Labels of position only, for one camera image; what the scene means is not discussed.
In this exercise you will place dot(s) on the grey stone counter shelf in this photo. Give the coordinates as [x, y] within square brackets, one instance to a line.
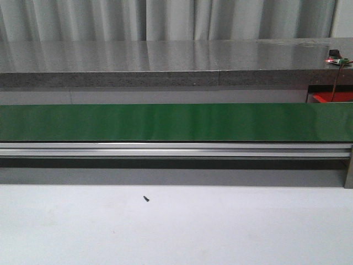
[93, 64]

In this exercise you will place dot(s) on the green conveyor belt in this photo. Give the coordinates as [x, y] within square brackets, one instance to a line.
[275, 122]

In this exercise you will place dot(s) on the red plastic tray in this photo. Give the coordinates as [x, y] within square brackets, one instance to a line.
[326, 97]

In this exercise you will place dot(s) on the small green circuit board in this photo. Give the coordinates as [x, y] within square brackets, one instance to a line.
[338, 60]

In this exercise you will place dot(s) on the black sensor module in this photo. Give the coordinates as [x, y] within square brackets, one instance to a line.
[334, 53]

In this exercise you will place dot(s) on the grey pleated curtain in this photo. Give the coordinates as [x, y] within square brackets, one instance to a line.
[164, 20]

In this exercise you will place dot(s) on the aluminium conveyor frame rail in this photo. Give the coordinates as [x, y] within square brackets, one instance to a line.
[179, 163]

